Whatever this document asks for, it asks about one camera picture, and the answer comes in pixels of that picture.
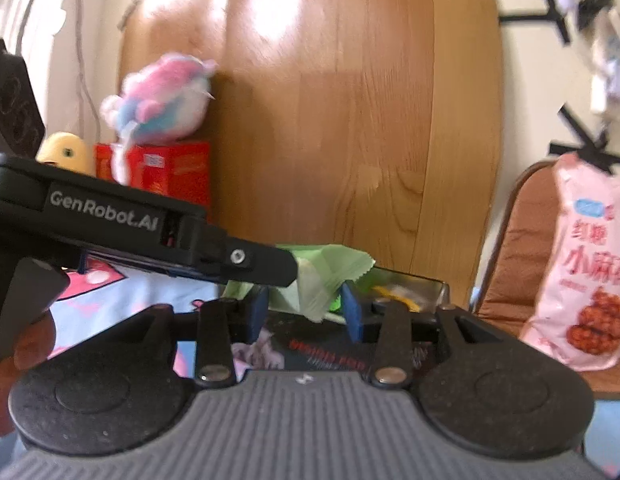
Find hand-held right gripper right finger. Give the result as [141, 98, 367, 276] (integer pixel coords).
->
[341, 281, 496, 389]

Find grey hanging cable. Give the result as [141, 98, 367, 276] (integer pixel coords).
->
[72, 0, 101, 142]

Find person's left hand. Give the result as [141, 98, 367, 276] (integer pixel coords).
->
[0, 310, 57, 437]

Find red cardboard box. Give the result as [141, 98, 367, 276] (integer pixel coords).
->
[94, 141, 212, 209]

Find printed light blue blanket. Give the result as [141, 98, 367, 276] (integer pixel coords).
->
[0, 256, 620, 480]

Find clear packet with round cake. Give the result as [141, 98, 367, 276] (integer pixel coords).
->
[372, 284, 427, 312]

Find pink snack bag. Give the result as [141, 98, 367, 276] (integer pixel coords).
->
[519, 154, 620, 372]

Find brown chair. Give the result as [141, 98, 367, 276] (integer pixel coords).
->
[471, 160, 620, 402]

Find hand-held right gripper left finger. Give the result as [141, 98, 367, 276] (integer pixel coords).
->
[107, 286, 270, 389]

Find white hanging ornament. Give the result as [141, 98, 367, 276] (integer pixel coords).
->
[589, 25, 620, 117]

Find pink and blue plush toy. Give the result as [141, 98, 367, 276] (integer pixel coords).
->
[100, 52, 219, 184]

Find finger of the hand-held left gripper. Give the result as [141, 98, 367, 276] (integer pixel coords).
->
[212, 229, 299, 288]

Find wooden headboard panel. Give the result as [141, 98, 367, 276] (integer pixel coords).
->
[117, 0, 506, 307]

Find black wall decal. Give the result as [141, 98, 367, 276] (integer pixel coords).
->
[490, 0, 620, 172]

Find yellow plush toy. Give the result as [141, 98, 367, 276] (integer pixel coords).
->
[36, 132, 91, 177]

